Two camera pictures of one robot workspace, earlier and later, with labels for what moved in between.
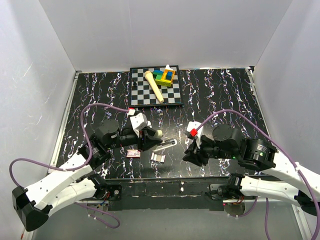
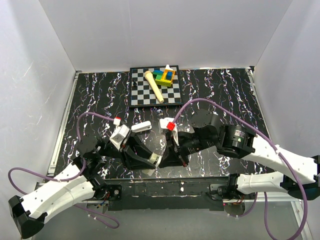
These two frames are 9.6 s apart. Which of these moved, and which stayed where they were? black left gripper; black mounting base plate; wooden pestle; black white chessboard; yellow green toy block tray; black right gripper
Moved: black right gripper; black left gripper
Stayed: black mounting base plate; black white chessboard; yellow green toy block tray; wooden pestle
